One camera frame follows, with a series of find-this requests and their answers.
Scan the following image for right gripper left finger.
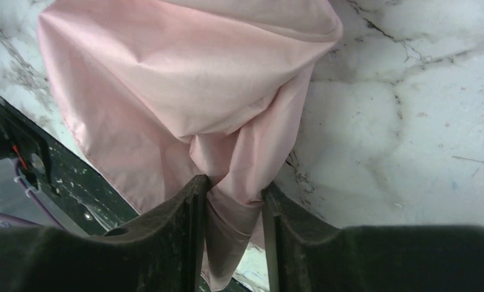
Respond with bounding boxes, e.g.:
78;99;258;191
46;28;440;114
0;175;210;291

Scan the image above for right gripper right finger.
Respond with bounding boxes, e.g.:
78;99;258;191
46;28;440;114
262;184;484;291

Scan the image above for pink folding umbrella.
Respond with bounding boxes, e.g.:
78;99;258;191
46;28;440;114
37;1;343;291

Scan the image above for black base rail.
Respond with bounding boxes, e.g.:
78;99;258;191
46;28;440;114
0;97;137;235

